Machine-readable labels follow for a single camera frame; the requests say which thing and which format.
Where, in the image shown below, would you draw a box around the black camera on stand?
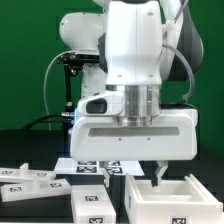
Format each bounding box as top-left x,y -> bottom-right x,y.
56,52 -> 99,70

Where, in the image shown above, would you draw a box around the black base cables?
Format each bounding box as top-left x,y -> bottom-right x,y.
21,112 -> 76,132

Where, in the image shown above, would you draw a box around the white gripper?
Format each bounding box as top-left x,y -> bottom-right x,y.
70,109 -> 198,187

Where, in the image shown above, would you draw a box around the grey cable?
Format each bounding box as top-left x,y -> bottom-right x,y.
43,51 -> 72,132

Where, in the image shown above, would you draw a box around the white marker sheet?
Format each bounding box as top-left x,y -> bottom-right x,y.
53,157 -> 146,177

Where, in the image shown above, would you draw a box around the white cabinet body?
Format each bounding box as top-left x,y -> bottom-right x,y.
124,175 -> 224,224

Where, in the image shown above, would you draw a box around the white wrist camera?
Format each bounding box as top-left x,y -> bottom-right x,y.
77,91 -> 124,116

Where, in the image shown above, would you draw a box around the black camera stand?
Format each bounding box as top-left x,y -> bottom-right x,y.
64,64 -> 77,112

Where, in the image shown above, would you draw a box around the white door panel with knob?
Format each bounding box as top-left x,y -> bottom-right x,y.
0,163 -> 56,183

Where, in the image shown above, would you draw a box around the white cabinet top block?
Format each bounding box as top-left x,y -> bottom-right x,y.
71,185 -> 116,224

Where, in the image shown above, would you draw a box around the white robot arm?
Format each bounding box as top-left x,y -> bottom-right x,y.
59,0 -> 203,185

